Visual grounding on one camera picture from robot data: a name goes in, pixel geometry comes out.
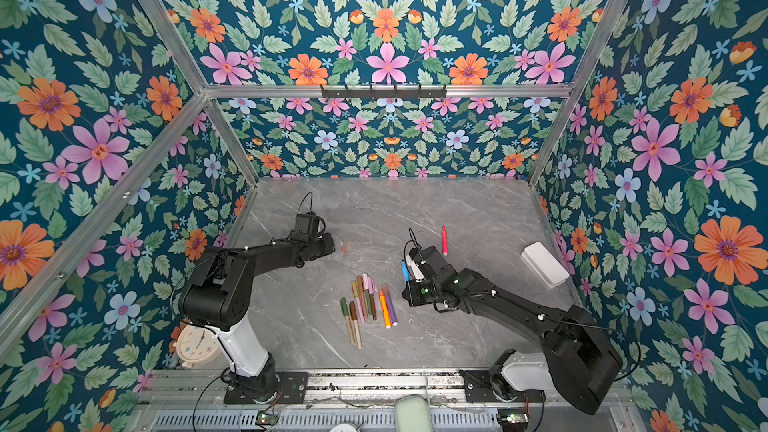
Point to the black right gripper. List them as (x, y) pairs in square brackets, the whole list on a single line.
[(410, 290)]

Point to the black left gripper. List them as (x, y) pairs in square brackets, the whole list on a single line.
[(328, 245)]

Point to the blue marker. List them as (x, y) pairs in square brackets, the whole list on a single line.
[(405, 272)]

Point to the purple marker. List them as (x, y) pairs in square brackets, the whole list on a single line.
[(390, 306)]

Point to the pink highlighter marker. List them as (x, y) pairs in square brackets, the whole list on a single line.
[(444, 241)]

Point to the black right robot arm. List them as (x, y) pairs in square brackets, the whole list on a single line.
[(576, 358)]

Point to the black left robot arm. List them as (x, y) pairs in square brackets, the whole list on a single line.
[(217, 298)]

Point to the pink cap green pen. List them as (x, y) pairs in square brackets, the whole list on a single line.
[(369, 293)]

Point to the tan cap pink pen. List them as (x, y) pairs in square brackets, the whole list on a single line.
[(358, 307)]

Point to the tan cap brown pen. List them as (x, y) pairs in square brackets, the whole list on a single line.
[(359, 278)]

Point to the green cap beige pen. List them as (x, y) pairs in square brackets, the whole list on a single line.
[(348, 321)]

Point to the brown cap beige pen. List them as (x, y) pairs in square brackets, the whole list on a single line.
[(355, 324)]

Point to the orange marker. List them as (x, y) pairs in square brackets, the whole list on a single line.
[(385, 309)]

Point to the white rectangular box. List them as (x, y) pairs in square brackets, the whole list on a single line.
[(543, 264)]

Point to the pale green rounded object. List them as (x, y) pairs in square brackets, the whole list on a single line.
[(412, 414)]

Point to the beige round alarm clock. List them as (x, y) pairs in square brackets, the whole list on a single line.
[(196, 346)]

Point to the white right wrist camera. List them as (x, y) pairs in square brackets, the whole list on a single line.
[(414, 262)]

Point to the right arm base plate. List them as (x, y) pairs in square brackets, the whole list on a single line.
[(480, 386)]

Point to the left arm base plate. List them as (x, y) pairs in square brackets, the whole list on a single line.
[(268, 388)]

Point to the black wall hook rail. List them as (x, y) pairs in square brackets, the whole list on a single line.
[(371, 92)]

